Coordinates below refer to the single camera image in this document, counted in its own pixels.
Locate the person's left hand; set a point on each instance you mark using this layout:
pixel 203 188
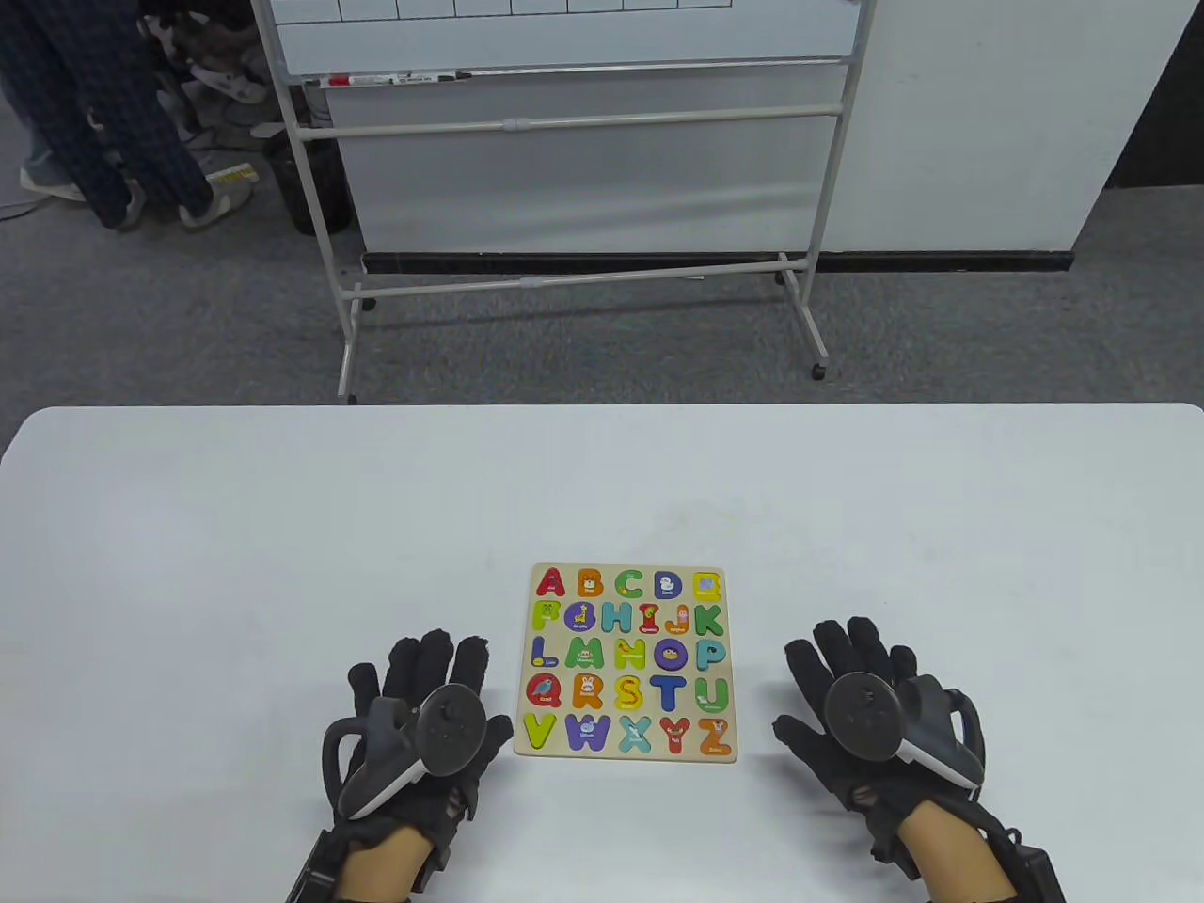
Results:
pixel 423 663

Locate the person's right hand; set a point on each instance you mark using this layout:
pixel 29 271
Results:
pixel 847 649

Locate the group of colourful puzzle letters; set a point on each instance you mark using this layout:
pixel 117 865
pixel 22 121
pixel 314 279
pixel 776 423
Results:
pixel 538 649

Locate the green letter block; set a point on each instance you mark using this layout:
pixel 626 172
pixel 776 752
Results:
pixel 701 621

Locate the blue letter block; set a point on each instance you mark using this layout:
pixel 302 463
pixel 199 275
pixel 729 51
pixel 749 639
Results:
pixel 669 681

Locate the wooden alphabet puzzle board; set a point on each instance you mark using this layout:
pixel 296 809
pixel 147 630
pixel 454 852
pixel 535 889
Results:
pixel 611 756

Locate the person's left forearm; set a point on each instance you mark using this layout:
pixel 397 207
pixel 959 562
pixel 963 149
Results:
pixel 386 861

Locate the person's right forearm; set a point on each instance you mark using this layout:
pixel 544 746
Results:
pixel 950 847

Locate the grey right hand controller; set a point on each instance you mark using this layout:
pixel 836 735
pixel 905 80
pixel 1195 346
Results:
pixel 865 715

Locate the grey hand controller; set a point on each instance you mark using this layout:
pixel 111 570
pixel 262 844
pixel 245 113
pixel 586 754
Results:
pixel 451 729
pixel 865 715

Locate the grey left hand controller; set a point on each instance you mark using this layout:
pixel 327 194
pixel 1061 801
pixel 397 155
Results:
pixel 451 729

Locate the black right wrist sensor box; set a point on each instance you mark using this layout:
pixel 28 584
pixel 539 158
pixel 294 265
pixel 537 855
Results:
pixel 1035 875

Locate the black bin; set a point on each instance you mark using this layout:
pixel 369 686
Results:
pixel 287 188

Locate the white item with yellow label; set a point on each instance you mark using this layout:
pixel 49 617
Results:
pixel 235 173

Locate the red marker pen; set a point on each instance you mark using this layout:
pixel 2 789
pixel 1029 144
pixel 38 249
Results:
pixel 353 81

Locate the black marker pen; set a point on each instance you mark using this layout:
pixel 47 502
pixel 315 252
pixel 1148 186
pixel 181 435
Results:
pixel 433 76

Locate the pile of shoes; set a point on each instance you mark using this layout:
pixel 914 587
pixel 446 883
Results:
pixel 235 89

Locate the white rolling whiteboard stand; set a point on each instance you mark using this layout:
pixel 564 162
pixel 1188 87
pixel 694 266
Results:
pixel 564 38

